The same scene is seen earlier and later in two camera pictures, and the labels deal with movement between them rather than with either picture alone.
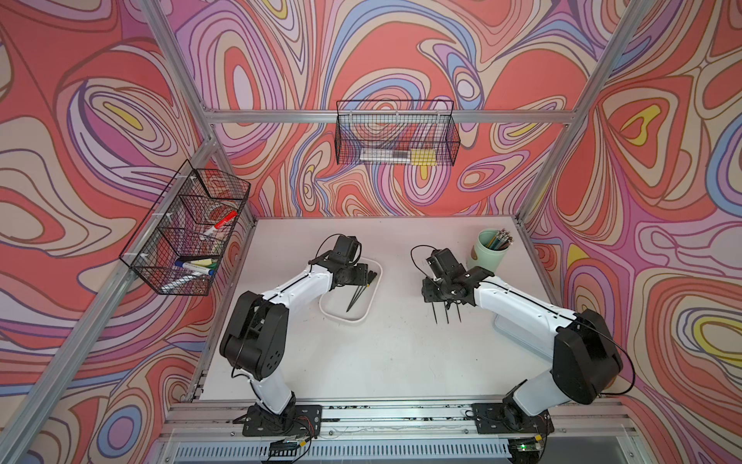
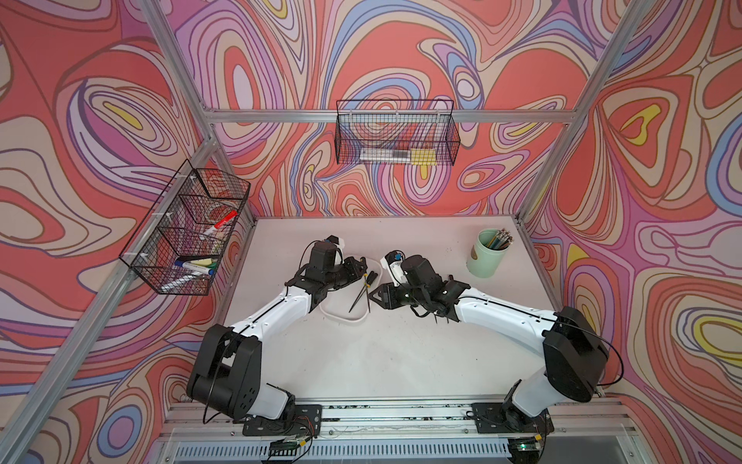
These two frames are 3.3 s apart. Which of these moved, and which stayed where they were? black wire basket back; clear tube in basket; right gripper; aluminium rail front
Moved: right gripper
Stayed: aluminium rail front; black wire basket back; clear tube in basket
